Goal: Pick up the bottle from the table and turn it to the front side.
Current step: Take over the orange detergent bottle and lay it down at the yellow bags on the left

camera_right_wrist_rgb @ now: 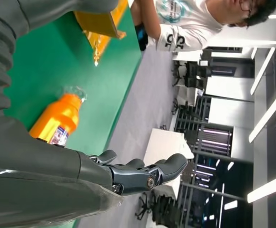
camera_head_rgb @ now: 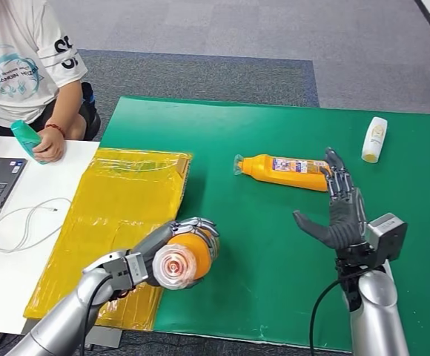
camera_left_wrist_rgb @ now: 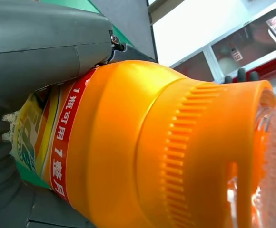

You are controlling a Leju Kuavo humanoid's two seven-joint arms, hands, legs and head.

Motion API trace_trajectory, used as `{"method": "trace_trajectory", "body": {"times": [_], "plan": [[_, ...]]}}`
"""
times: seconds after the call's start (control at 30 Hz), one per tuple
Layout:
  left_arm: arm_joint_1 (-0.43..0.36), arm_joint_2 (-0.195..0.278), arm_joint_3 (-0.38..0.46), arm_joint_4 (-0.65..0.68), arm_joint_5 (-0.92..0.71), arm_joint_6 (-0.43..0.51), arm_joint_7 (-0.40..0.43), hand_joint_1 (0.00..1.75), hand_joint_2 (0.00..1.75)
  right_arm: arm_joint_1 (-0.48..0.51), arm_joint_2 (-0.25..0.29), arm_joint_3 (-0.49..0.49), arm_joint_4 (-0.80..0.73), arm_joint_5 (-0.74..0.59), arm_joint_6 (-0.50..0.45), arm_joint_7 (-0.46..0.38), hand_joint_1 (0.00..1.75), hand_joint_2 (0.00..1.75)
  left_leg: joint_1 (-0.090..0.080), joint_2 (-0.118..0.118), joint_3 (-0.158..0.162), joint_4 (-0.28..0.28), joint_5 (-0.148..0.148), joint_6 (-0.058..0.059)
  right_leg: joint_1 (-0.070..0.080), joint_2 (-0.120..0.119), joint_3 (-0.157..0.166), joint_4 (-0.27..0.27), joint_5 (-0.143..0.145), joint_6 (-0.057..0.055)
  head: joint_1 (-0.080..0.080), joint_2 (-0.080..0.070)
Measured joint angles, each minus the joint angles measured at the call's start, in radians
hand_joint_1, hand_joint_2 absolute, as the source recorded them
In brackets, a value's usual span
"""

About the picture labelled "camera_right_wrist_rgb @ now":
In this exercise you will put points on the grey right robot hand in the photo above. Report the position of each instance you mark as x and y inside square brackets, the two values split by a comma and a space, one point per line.
[45, 176]

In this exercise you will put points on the orange bottle with clear cap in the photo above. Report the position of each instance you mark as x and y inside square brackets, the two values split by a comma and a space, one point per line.
[57, 116]

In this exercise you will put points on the green table mat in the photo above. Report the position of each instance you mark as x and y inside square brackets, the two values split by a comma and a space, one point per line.
[57, 63]

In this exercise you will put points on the black office chair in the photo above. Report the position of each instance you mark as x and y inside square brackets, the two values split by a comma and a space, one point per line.
[195, 75]
[162, 210]

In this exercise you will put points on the white cabinet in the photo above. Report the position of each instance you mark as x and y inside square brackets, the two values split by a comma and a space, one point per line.
[164, 144]

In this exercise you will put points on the yellow plastic wrapped board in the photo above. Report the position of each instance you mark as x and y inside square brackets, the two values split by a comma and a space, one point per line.
[100, 28]

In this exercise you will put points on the black metal rack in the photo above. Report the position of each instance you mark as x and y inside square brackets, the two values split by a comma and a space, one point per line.
[212, 138]

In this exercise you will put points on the person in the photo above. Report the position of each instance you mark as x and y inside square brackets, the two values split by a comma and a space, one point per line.
[187, 19]

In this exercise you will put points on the ceiling light strip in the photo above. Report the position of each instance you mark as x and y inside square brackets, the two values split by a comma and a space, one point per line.
[266, 117]
[268, 188]
[262, 70]

